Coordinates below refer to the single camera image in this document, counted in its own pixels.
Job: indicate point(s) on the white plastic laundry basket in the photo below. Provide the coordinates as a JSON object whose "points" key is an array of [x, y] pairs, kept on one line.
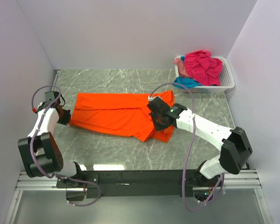
{"points": [[226, 81]]}

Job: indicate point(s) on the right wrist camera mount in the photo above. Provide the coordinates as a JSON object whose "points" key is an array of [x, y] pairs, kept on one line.
{"points": [[150, 98]]}

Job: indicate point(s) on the light pink t shirt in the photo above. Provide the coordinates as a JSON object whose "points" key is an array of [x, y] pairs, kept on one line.
{"points": [[180, 70]]}

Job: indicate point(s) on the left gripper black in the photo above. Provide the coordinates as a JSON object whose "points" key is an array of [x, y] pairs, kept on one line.
{"points": [[67, 117]]}

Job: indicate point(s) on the magenta t shirt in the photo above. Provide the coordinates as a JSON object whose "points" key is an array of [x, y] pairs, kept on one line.
{"points": [[203, 68]]}

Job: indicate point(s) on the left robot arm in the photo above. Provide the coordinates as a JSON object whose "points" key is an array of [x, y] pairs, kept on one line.
{"points": [[39, 151]]}

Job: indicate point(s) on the teal blue t shirt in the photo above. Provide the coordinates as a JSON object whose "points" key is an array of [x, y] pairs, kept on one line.
{"points": [[188, 82]]}

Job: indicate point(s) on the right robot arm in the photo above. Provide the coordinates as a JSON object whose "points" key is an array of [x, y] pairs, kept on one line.
{"points": [[233, 144]]}

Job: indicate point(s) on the right aluminium rail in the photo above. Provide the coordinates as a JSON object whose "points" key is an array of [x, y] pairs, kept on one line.
{"points": [[246, 179]]}

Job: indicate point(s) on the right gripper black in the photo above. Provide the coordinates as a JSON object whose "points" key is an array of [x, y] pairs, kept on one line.
{"points": [[157, 127]]}

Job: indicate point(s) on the orange t shirt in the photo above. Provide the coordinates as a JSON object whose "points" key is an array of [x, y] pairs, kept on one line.
{"points": [[120, 114]]}

